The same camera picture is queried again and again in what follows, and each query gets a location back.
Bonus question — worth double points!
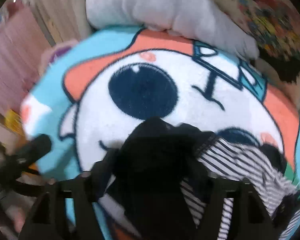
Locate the cartoon face fleece blanket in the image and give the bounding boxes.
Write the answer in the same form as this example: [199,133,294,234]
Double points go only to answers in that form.
[20,24,300,240]

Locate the brown wooden furniture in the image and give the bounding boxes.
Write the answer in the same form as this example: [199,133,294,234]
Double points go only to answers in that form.
[0,7,50,115]

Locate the white plain pillow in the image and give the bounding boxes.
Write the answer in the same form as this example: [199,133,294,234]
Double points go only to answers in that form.
[85,0,259,60]

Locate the navy striped frog pants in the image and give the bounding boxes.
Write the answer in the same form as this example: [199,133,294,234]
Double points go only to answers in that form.
[99,119,300,239]

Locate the cream floral print pillow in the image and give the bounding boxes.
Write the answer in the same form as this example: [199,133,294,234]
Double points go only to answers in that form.
[214,0,300,83]

